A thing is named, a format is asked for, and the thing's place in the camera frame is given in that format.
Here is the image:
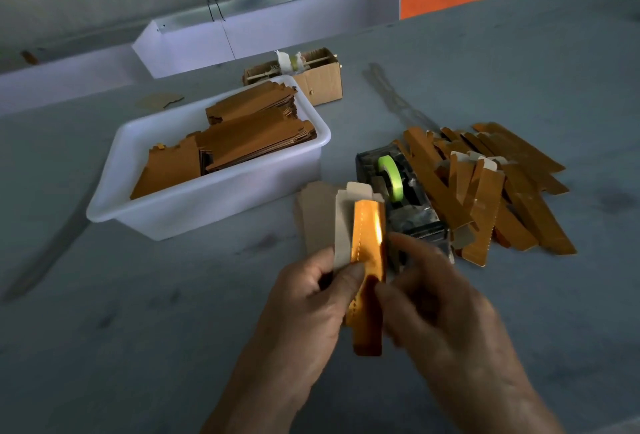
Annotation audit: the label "person's left hand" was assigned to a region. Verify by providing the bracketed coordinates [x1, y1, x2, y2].
[258, 247, 369, 390]

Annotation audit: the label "person's right hand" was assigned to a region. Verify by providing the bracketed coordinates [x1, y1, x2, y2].
[375, 231, 536, 410]

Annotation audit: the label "pile of beige blanks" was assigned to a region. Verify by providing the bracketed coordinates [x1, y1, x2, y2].
[296, 181, 346, 255]

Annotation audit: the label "gold carton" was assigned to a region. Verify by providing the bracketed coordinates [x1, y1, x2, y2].
[345, 198, 388, 357]

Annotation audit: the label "pile of gold boxes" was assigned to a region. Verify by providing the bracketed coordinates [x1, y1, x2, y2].
[395, 122, 578, 268]

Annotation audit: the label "gold cartons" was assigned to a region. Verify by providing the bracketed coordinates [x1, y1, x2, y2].
[131, 81, 317, 200]

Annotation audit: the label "person's right forearm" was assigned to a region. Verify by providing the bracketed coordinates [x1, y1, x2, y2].
[465, 393, 563, 434]

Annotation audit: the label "person's left forearm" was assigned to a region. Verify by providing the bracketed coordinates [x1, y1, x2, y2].
[200, 369, 303, 434]

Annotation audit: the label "black tape dispenser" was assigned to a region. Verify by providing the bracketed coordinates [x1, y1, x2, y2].
[356, 144, 456, 262]

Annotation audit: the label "white plastic bin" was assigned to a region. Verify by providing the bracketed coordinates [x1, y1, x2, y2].
[86, 75, 332, 242]

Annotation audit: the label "green tape roll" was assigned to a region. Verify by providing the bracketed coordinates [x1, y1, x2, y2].
[378, 155, 406, 202]

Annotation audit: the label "small cardboard box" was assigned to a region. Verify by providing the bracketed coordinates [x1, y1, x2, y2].
[243, 47, 343, 108]

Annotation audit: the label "long white tray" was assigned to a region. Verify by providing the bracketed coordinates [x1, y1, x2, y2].
[132, 0, 401, 80]
[0, 43, 151, 114]

